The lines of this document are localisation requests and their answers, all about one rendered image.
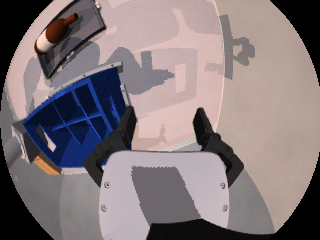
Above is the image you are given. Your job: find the brown glass bottle with white label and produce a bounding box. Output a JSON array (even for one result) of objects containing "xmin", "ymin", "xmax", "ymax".
[{"xmin": 34, "ymin": 13, "xmax": 78, "ymax": 55}]

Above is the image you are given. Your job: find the blue plastic crate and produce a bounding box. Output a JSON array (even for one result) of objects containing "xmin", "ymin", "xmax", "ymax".
[{"xmin": 22, "ymin": 67, "xmax": 126, "ymax": 168}]

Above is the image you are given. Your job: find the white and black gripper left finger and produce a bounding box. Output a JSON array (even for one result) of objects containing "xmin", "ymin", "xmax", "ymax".
[{"xmin": 83, "ymin": 106, "xmax": 137, "ymax": 187}]

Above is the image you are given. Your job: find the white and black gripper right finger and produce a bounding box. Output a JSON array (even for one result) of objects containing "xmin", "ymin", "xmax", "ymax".
[{"xmin": 193, "ymin": 107, "xmax": 244, "ymax": 189}]

